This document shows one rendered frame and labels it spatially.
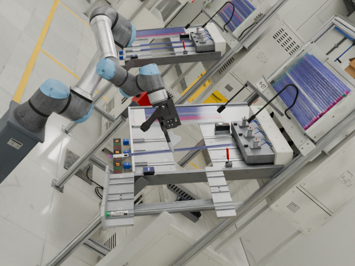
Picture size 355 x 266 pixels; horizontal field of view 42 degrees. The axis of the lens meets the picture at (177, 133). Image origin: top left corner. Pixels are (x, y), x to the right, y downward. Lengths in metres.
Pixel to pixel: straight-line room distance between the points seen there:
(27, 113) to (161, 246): 0.93
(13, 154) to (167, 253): 0.90
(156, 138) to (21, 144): 0.68
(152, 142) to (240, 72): 1.38
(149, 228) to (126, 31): 0.90
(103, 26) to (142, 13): 4.65
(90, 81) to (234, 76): 1.64
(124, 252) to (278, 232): 2.43
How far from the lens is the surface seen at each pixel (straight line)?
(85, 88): 2.15
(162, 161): 2.21
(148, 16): 6.67
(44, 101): 2.08
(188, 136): 3.71
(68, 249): 2.32
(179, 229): 2.32
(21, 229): 2.58
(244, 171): 2.17
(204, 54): 3.43
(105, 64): 1.79
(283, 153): 2.20
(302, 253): 3.92
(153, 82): 1.81
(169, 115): 1.81
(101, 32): 1.98
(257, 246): 4.28
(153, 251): 2.40
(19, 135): 2.15
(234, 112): 2.68
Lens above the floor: 1.58
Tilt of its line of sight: 17 degrees down
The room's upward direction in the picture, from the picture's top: 46 degrees clockwise
